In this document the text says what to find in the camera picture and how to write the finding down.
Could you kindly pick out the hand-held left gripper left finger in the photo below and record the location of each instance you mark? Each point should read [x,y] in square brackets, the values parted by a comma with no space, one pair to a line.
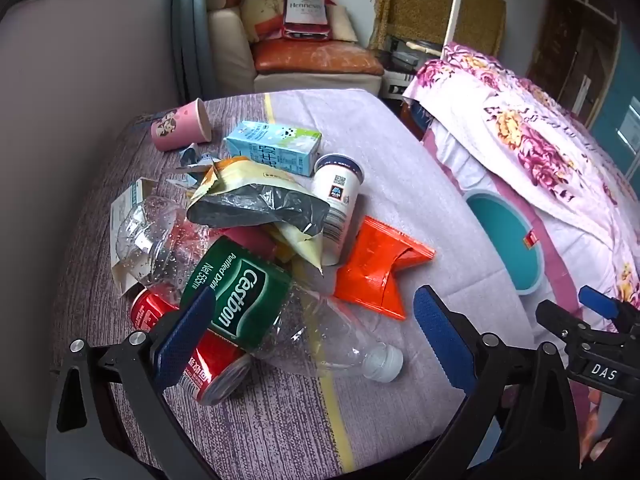
[182,345]

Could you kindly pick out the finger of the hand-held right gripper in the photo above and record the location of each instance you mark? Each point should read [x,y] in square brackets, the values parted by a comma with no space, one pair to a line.
[597,301]
[557,317]

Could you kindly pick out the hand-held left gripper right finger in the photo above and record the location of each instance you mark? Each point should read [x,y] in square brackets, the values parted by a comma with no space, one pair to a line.
[442,330]

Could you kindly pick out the red soda can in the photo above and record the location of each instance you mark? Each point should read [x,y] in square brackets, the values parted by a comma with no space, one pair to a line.
[215,360]

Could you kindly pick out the green label plastic bottle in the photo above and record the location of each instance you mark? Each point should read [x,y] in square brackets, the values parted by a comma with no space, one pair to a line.
[240,290]

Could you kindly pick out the orange snack packet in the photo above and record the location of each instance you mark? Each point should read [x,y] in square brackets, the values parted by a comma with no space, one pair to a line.
[370,265]

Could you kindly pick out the teal plastic bin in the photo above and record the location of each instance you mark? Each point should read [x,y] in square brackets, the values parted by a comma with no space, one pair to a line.
[505,230]

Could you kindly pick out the crushed clear plastic bottle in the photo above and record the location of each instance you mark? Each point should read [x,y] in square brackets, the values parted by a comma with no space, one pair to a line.
[150,240]

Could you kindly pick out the pink snack wrapper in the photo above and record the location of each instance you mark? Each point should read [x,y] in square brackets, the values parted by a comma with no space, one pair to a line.
[245,241]

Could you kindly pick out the white paper card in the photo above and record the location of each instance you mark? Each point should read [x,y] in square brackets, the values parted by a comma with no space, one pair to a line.
[125,205]

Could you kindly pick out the silver yellow snack bag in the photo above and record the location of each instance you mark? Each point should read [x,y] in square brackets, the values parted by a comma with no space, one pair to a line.
[250,205]

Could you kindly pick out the white cup with blue rim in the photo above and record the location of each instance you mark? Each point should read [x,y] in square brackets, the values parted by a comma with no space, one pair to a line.
[337,200]

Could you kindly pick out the blue white wrapper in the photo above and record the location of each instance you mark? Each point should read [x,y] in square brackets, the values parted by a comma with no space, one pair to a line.
[192,160]

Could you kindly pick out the blue green milk carton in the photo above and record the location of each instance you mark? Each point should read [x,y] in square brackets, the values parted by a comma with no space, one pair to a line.
[270,147]

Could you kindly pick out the pink paper cup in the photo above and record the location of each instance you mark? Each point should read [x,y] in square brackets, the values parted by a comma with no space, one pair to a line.
[177,127]

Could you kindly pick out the white pink quilt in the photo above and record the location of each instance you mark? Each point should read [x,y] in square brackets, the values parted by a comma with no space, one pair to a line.
[560,250]

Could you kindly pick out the pink floral blanket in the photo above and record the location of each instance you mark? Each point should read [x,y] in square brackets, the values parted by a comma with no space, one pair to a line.
[525,125]

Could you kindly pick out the teal cabinet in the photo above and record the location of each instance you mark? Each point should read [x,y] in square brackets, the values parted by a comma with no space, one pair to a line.
[612,110]

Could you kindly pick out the brown wooden door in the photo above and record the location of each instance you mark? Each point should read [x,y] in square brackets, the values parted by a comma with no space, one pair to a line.
[575,50]

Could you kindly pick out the dark side table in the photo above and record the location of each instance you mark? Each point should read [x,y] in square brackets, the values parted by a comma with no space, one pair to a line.
[400,77]

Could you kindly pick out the cream leather armchair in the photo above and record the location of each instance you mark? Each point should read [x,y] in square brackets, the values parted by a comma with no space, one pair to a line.
[230,55]

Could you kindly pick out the orange seat cushion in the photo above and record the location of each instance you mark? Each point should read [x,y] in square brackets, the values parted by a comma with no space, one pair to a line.
[315,57]

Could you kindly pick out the grey fabric panel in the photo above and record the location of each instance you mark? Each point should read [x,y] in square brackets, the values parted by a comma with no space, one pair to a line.
[90,50]

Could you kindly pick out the white pole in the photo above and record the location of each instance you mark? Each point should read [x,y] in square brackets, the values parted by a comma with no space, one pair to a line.
[454,10]

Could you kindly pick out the beige pillow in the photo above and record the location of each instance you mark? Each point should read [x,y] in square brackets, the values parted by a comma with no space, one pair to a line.
[342,22]

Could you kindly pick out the yellow brown patterned cloth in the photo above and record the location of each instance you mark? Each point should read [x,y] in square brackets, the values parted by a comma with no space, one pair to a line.
[415,0]

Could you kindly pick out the yellow plush pillow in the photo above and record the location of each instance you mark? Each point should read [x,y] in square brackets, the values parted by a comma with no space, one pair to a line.
[260,10]

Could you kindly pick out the red gift bag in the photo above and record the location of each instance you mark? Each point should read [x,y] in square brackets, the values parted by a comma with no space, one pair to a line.
[305,10]

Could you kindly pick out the wooden bed frame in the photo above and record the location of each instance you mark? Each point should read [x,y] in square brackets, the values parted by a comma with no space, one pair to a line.
[415,120]

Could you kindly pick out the grey metal frame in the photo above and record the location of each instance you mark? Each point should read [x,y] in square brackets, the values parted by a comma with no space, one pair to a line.
[192,35]

